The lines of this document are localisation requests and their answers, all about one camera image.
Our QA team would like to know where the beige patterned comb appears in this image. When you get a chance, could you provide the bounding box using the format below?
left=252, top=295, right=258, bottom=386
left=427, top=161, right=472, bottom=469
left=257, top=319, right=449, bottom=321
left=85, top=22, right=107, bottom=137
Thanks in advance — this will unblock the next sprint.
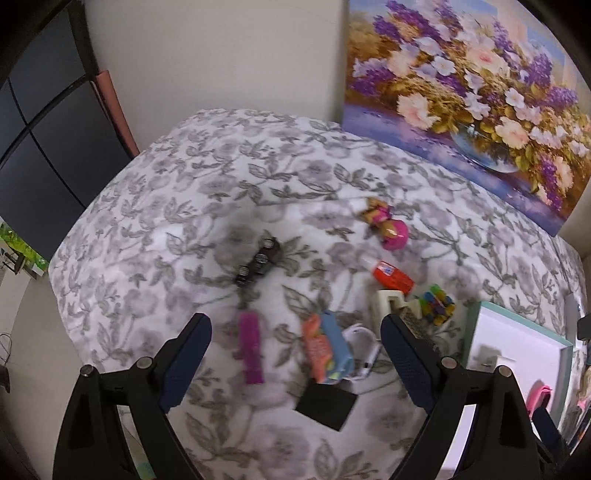
left=399, top=307, right=431, bottom=342

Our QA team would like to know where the white smartwatch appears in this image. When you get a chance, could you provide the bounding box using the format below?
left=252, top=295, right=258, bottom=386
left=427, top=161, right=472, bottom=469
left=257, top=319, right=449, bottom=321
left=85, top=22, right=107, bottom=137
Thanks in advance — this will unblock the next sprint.
left=342, top=323, right=382, bottom=381

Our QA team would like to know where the black power adapter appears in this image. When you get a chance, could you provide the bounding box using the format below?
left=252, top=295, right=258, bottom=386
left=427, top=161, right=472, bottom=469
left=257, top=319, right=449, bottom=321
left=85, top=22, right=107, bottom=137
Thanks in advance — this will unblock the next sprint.
left=294, top=379, right=359, bottom=432

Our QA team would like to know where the white charger plug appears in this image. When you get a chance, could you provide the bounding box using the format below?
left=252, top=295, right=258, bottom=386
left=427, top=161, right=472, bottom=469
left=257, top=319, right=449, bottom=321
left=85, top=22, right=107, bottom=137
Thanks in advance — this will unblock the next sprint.
left=370, top=290, right=407, bottom=333

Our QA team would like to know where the orange blue toy case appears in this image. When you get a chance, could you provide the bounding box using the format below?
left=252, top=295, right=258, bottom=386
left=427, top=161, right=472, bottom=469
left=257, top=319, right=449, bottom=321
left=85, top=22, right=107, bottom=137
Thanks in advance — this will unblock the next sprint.
left=301, top=311, right=355, bottom=385

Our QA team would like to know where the purple bar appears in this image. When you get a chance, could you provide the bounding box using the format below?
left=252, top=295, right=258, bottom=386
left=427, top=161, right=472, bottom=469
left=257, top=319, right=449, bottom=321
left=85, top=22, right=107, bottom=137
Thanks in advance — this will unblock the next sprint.
left=238, top=311, right=264, bottom=385

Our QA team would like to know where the black toy car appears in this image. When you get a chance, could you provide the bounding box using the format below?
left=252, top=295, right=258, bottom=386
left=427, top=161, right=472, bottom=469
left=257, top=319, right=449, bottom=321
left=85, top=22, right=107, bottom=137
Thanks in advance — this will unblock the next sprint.
left=235, top=237, right=283, bottom=288

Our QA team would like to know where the teal white box lid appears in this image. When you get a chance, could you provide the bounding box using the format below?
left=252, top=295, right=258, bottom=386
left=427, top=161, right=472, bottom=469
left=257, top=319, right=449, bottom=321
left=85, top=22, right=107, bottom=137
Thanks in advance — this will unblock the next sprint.
left=443, top=300, right=575, bottom=480

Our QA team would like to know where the orange glue bottle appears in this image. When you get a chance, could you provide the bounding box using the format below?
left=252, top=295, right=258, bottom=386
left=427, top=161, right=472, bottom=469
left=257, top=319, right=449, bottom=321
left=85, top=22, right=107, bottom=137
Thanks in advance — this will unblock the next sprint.
left=362, top=258, right=415, bottom=295

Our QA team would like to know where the pink doll ball toy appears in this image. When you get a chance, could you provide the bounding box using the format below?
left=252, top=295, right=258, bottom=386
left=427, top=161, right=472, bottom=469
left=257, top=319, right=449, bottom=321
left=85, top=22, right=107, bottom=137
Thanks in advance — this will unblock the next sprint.
left=361, top=197, right=409, bottom=251

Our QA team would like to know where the grey floral blanket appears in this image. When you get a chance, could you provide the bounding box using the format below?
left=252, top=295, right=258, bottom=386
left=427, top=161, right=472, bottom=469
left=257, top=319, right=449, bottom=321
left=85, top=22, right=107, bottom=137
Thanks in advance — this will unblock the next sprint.
left=49, top=110, right=587, bottom=479

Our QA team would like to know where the dark cabinet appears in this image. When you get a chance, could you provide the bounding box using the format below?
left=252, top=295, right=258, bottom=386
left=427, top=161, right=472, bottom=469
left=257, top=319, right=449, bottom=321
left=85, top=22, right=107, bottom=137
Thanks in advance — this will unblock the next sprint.
left=1, top=1, right=132, bottom=260

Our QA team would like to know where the floral painting canvas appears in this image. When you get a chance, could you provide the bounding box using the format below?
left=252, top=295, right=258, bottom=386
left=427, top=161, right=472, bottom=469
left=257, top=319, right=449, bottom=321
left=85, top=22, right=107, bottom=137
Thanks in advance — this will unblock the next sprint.
left=342, top=1, right=590, bottom=235

